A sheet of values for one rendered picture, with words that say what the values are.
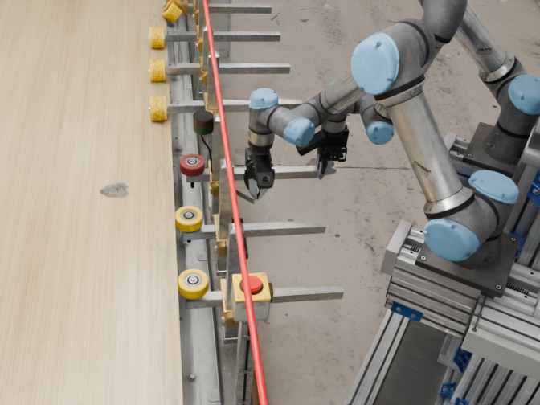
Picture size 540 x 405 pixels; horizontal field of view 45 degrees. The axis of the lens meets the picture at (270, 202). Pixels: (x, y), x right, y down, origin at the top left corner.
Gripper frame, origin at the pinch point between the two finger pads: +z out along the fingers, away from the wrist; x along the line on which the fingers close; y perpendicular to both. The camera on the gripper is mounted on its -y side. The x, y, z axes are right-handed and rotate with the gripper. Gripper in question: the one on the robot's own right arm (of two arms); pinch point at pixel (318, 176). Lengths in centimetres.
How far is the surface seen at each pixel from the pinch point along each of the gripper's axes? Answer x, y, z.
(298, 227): -26.1, -11.6, -2.1
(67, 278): -47, -77, -7
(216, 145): -5.7, -35.1, -18.5
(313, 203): 76, 23, 83
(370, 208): 71, 52, 83
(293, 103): 23.9, -5.8, -13.4
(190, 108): 23.5, -41.8, -12.4
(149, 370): -76, -56, -7
